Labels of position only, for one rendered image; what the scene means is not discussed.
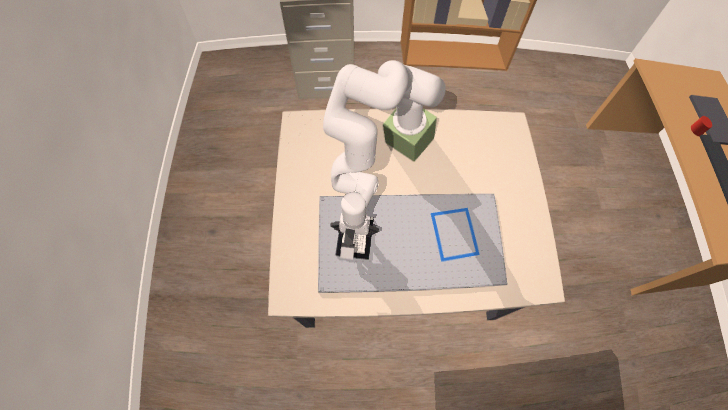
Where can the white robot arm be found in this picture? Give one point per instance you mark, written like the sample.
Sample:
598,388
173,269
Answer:
383,91

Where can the black rectangular frame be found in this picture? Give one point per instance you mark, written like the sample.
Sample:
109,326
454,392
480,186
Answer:
356,255

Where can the blue tape outline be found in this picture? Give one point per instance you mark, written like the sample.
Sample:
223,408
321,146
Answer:
438,239

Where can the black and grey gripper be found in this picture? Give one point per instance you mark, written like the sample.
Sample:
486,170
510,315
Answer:
365,229

